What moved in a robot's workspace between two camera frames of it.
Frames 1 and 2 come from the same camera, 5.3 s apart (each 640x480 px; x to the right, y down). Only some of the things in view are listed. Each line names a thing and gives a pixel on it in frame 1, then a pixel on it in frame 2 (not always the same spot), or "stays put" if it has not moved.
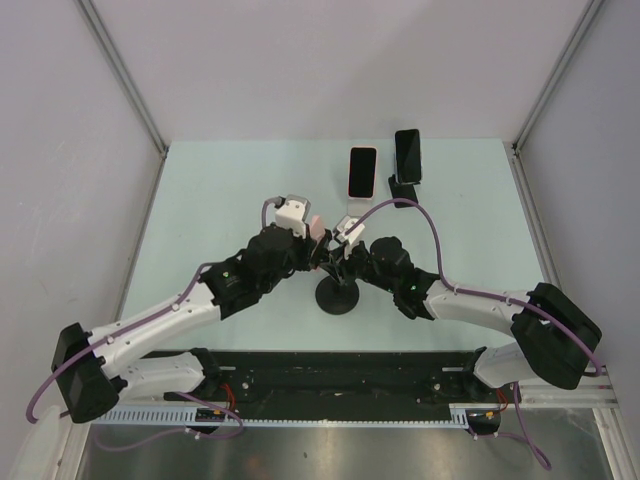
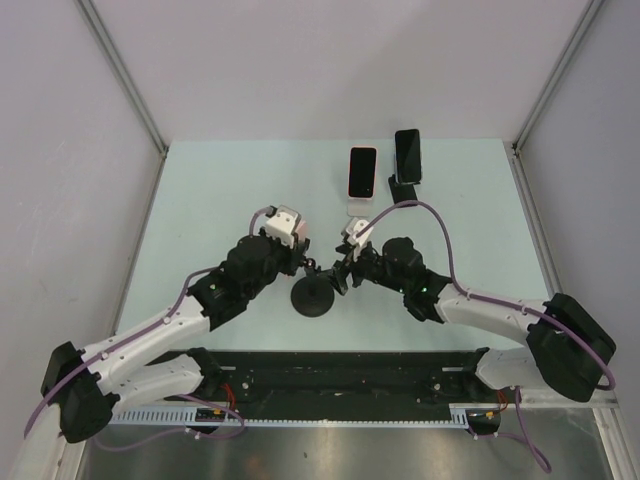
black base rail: [347, 384] stays put
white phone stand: [359, 207] stays put
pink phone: [317, 231] to [303, 230]
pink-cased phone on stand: [362, 172] stays put
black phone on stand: [408, 156] stays put
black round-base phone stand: [335, 298] to [312, 295]
